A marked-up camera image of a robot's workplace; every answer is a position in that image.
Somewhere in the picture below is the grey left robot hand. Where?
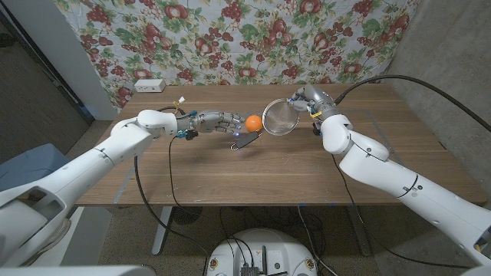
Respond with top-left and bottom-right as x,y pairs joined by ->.
176,110 -> 246,141

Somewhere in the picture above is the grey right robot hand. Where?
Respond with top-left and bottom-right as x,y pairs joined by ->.
289,84 -> 341,122

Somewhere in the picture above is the metal mesh sieve black handle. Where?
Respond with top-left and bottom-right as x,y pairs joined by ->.
229,97 -> 301,152

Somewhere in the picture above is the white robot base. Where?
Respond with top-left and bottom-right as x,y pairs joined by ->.
206,228 -> 319,276

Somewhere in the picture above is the orange fruit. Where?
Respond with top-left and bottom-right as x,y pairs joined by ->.
245,114 -> 264,133

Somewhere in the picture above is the white power strip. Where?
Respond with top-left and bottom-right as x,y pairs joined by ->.
133,78 -> 166,94

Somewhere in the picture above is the floral fruit print backdrop cloth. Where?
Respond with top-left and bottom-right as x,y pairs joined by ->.
53,0 -> 421,112

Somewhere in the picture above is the round black fan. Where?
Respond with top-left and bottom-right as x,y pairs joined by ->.
171,205 -> 203,225

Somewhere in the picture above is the white table leg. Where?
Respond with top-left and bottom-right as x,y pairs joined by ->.
151,205 -> 173,257

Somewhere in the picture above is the grey table leg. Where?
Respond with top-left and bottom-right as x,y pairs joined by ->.
347,205 -> 373,257

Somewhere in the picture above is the dark grey door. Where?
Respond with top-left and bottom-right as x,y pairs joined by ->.
0,7 -> 95,166

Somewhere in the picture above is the blue-grey plastic bin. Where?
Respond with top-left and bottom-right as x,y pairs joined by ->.
0,143 -> 77,192

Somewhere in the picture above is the white robot chest edge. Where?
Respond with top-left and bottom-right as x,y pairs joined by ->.
0,264 -> 157,276

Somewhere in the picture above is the thin black left wrist cable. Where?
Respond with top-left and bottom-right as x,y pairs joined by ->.
167,136 -> 193,215

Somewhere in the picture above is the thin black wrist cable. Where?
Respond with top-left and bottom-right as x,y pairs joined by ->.
330,153 -> 473,269
167,136 -> 193,215

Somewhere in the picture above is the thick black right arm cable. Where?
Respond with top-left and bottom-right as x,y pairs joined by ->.
334,74 -> 491,133

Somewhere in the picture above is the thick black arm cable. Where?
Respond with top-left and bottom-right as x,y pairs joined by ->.
132,106 -> 210,269
334,74 -> 491,133

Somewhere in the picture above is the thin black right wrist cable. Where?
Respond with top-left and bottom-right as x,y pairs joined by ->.
330,153 -> 473,269

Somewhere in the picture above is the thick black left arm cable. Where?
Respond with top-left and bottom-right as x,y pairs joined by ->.
132,106 -> 210,269

